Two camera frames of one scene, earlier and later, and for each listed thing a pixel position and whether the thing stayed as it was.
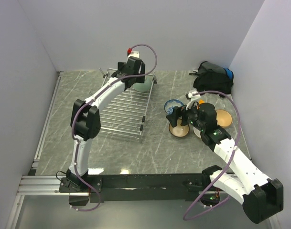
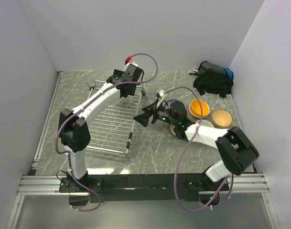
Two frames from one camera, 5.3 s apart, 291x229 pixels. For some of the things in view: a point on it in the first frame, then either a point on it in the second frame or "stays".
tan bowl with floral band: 223,118 stays
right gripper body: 192,115 -> 163,115
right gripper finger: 173,118 -> 143,118
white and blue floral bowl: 170,104 stays
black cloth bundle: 211,77 stays
